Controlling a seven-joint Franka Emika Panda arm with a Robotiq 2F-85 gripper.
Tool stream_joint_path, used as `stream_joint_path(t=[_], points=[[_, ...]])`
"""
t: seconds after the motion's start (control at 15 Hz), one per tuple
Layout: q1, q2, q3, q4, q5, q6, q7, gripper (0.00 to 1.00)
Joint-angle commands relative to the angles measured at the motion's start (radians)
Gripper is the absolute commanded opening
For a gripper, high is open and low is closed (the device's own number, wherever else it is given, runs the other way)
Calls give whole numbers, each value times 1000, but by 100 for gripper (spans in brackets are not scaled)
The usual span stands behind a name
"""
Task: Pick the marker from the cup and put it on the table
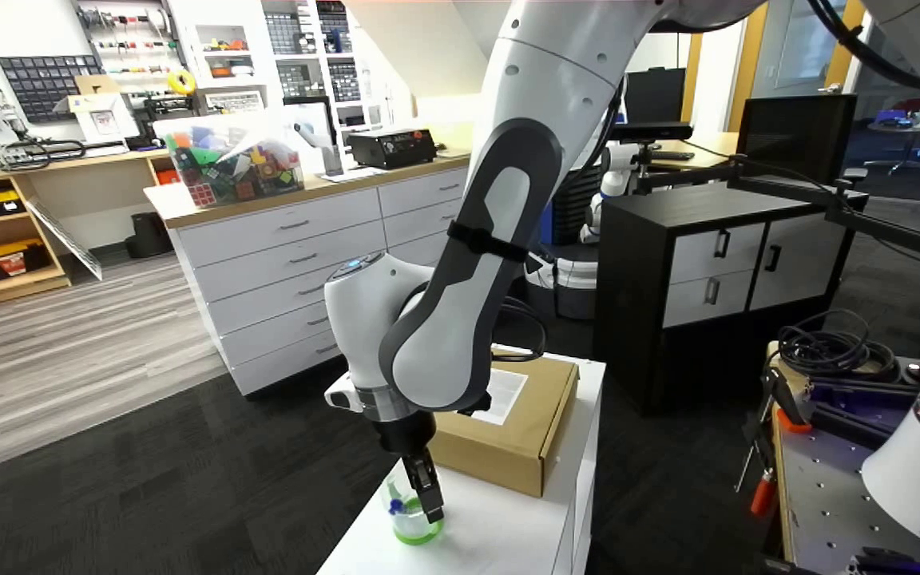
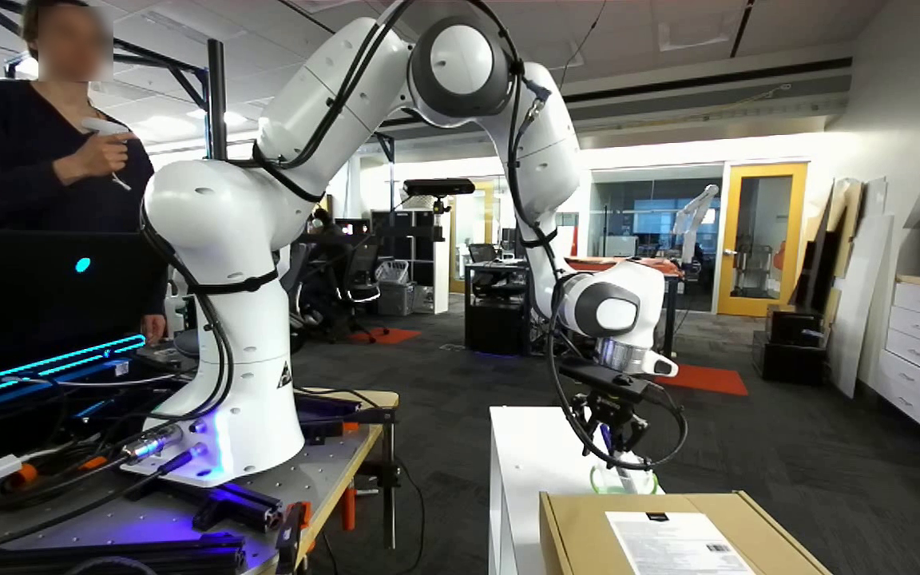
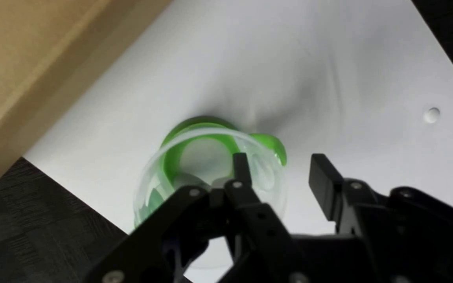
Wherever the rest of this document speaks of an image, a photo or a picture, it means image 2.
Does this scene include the white handheld controller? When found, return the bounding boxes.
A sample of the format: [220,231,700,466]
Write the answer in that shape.
[79,115,134,196]

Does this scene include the black computer screen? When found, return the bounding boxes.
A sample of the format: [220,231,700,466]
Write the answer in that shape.
[0,227,170,381]

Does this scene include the red floor mat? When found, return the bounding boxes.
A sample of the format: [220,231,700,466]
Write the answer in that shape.
[660,360,755,403]

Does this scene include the black background cabinet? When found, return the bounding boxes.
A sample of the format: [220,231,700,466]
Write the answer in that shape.
[463,255,534,357]

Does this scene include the person's right hand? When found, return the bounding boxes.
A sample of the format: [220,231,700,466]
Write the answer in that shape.
[73,129,134,187]

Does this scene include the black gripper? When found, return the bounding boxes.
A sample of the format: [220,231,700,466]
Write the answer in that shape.
[569,370,660,466]

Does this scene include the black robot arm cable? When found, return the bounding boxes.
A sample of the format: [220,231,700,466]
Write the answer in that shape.
[540,308,689,474]

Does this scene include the black stereo camera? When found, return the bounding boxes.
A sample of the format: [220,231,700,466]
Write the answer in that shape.
[401,176,480,201]

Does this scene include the brown cardboard box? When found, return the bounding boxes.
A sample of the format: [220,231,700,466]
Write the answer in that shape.
[537,488,834,575]

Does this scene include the metal breadboard robot table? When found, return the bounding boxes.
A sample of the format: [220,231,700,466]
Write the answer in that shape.
[0,385,407,575]

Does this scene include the leaning wooden boards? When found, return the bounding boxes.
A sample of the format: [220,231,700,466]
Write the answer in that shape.
[818,176,896,403]

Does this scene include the person's left hand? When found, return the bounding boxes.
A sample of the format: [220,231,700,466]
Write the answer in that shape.
[137,311,170,346]

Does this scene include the yellow door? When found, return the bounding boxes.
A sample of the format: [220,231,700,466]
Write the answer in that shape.
[712,156,812,320]

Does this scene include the orange handled tool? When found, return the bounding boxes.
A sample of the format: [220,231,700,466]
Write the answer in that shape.
[336,482,361,536]

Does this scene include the black vertical post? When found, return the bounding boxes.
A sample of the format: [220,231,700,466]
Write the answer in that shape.
[203,36,232,162]

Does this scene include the black crate on floor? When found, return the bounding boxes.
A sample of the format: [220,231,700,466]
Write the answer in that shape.
[761,308,834,391]

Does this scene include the black office chair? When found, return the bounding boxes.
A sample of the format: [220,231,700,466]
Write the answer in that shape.
[299,231,382,346]

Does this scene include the person in black top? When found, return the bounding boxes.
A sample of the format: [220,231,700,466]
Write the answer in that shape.
[0,0,170,346]

